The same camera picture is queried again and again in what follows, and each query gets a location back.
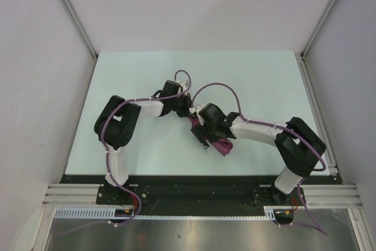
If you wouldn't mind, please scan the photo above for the purple cloth napkin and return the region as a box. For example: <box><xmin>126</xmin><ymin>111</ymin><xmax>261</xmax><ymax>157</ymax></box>
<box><xmin>189</xmin><ymin>117</ymin><xmax>233</xmax><ymax>156</ymax></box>

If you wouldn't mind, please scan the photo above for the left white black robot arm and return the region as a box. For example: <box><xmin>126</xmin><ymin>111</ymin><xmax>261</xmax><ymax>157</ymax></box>
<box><xmin>94</xmin><ymin>80</ymin><xmax>192</xmax><ymax>204</ymax></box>

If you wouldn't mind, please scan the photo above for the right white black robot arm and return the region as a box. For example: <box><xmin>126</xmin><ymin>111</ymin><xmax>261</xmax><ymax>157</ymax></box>
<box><xmin>189</xmin><ymin>103</ymin><xmax>327</xmax><ymax>205</ymax></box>

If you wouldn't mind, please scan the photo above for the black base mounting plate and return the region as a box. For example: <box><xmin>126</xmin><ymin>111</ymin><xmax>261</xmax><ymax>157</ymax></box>
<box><xmin>60</xmin><ymin>174</ymin><xmax>309</xmax><ymax>216</ymax></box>

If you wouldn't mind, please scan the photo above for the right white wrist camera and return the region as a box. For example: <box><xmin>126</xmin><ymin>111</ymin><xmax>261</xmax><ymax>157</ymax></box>
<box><xmin>189</xmin><ymin>103</ymin><xmax>206</xmax><ymax>126</ymax></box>

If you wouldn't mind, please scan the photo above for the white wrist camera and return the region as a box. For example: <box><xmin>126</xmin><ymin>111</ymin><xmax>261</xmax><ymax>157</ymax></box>
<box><xmin>178</xmin><ymin>80</ymin><xmax>190</xmax><ymax>92</ymax></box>
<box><xmin>189</xmin><ymin>103</ymin><xmax>206</xmax><ymax>126</ymax></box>

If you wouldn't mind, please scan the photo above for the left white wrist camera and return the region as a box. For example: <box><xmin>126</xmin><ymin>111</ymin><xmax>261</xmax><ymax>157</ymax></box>
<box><xmin>178</xmin><ymin>80</ymin><xmax>190</xmax><ymax>92</ymax></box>

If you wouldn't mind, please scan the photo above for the aluminium rail frame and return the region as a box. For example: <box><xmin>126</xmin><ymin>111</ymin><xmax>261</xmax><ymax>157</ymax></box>
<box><xmin>42</xmin><ymin>184</ymin><xmax>362</xmax><ymax>209</ymax></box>

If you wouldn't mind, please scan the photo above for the light blue cable duct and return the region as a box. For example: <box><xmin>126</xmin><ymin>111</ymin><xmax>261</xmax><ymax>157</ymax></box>
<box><xmin>54</xmin><ymin>206</ymin><xmax>294</xmax><ymax>220</ymax></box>

